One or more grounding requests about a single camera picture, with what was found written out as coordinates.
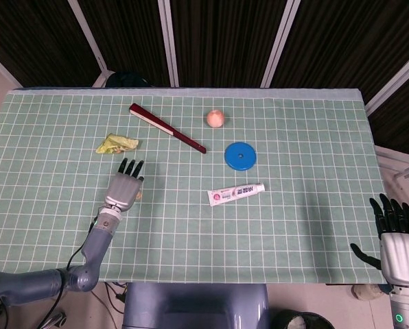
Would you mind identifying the white partition post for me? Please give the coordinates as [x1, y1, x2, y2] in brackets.
[364, 44, 409, 117]
[0, 46, 23, 90]
[260, 0, 301, 88]
[157, 0, 180, 87]
[67, 0, 109, 88]

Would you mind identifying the blue disc with hole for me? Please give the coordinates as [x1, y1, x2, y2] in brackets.
[224, 141, 257, 171]

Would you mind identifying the chrome metal leg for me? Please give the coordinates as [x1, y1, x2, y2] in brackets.
[39, 309, 67, 329]

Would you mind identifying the green checkered tablecloth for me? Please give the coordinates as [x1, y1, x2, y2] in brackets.
[0, 88, 390, 285]

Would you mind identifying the black waste bin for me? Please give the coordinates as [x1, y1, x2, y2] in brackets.
[271, 309, 334, 329]

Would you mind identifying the crumpled yellow-green wrapper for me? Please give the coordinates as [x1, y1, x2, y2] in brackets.
[95, 133, 139, 155]

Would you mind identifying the white toothpaste tube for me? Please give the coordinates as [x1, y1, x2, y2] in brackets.
[207, 182, 266, 208]

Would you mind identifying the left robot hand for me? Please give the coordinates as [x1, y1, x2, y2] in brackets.
[103, 157, 145, 212]

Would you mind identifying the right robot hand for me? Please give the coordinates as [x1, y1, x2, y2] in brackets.
[350, 193, 409, 286]

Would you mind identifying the dark red folded fan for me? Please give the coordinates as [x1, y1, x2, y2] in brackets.
[128, 103, 207, 155]

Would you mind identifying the blue-grey robot torso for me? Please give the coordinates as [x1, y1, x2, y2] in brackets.
[121, 282, 271, 329]

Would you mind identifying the peach coloured ball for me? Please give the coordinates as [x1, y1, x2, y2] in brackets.
[206, 109, 226, 129]

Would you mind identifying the black object behind table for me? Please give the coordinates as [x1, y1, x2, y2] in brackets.
[105, 71, 151, 88]

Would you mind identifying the beige floor object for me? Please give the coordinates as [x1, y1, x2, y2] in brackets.
[351, 284, 390, 302]

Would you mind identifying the white metal rack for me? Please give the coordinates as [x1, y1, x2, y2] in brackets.
[374, 145, 409, 193]

